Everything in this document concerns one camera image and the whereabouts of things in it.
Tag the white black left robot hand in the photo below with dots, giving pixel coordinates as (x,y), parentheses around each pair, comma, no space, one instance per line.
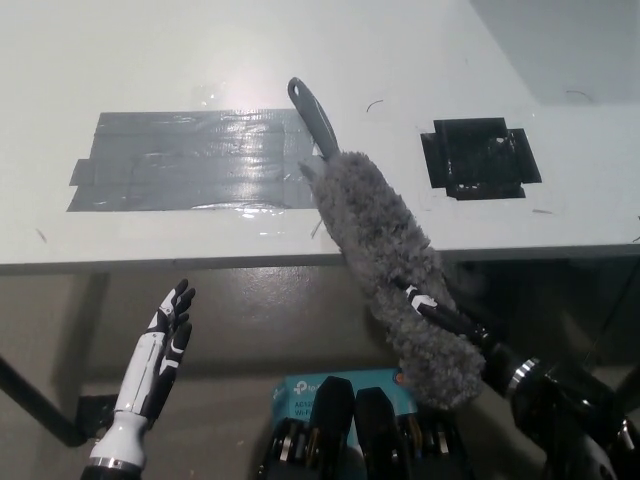
(152,355)

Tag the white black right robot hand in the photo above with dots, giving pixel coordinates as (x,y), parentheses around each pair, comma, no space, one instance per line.
(450,317)

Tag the grey fluffy duster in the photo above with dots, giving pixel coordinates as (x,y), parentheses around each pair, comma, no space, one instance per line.
(380,240)

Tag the black table leg bar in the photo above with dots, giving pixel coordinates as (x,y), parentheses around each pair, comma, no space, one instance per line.
(40,402)

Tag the teal router box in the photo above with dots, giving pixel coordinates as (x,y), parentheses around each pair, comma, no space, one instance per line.
(295,397)

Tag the black tape patch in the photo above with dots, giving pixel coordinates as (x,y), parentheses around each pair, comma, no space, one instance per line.
(480,155)

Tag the grey duct tape patch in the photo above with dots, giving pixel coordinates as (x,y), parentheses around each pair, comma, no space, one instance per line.
(190,165)

